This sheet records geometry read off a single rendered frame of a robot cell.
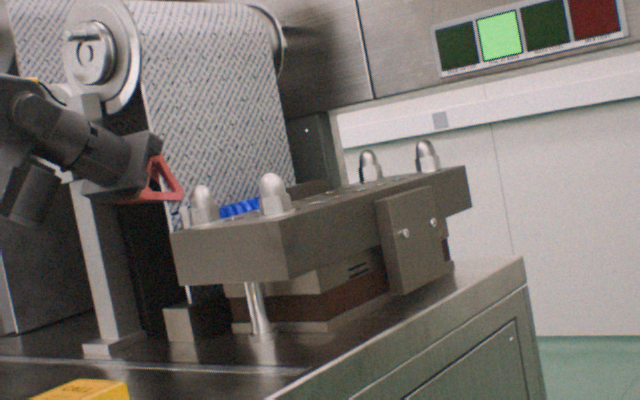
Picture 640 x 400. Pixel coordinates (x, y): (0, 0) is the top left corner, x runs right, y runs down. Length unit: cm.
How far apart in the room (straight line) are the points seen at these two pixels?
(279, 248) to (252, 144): 30
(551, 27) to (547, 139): 254
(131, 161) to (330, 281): 25
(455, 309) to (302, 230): 22
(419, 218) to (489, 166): 271
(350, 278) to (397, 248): 7
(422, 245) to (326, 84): 33
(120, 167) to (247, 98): 25
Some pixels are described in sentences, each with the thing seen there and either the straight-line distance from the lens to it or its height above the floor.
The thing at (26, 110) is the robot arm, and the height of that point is 117.
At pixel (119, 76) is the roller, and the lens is 95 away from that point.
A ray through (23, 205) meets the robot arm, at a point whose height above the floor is 109.
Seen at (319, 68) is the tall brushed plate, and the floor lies 120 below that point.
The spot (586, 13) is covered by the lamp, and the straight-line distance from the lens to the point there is 98.
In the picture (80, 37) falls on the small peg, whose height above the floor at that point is 127.
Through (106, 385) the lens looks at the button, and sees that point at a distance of 72.
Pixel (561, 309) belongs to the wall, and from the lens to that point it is 365.
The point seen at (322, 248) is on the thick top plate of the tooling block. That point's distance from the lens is 81.
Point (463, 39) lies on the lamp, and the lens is 104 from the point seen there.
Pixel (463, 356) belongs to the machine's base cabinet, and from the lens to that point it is 94.
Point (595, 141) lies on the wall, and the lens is 345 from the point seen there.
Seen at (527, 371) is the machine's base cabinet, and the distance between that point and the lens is 109.
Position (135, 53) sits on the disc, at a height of 124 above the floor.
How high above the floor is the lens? 109
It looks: 3 degrees down
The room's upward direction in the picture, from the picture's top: 11 degrees counter-clockwise
